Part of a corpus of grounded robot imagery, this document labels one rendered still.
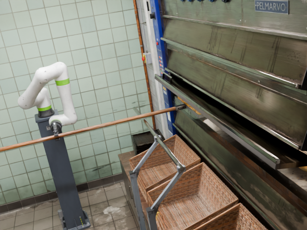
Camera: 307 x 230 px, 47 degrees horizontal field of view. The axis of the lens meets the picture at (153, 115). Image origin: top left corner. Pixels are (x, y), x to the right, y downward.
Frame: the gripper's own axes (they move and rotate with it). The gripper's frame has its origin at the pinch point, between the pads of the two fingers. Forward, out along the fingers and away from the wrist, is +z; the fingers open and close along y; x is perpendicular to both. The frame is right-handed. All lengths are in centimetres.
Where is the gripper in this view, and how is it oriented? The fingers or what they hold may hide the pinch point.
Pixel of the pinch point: (56, 136)
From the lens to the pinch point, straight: 279.0
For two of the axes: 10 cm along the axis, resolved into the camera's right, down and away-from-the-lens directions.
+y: 1.5, 9.3, 3.5
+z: 2.7, 3.0, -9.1
